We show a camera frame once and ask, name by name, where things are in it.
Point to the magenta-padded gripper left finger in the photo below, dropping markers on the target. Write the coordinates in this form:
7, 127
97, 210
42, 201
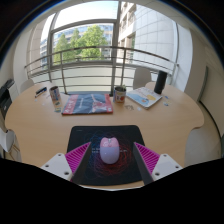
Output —
60, 165

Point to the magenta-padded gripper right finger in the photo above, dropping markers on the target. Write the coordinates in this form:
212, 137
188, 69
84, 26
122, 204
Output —
163, 165

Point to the pink and lilac computer mouse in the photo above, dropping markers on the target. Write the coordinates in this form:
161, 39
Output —
109, 151

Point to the dark mouse pad, red-blue print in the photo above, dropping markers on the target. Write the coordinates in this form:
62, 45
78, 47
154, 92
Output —
83, 135

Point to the red and dark magazine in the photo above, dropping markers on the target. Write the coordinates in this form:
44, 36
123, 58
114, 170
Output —
87, 104

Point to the illustrated light blue book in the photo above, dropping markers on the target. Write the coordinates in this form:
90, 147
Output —
144, 97

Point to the printed tin can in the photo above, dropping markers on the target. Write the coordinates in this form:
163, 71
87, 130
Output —
55, 94

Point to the blue and black stapler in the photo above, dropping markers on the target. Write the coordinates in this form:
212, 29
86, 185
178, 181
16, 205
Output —
40, 91

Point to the printed mug with plant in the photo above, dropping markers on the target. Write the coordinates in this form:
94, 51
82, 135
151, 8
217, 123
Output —
120, 95

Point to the black cylindrical speaker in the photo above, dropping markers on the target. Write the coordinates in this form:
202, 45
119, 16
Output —
160, 82

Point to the black printer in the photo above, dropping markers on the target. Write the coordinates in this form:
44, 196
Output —
6, 98

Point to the metal balcony railing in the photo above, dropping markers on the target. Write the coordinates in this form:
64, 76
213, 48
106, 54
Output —
93, 48

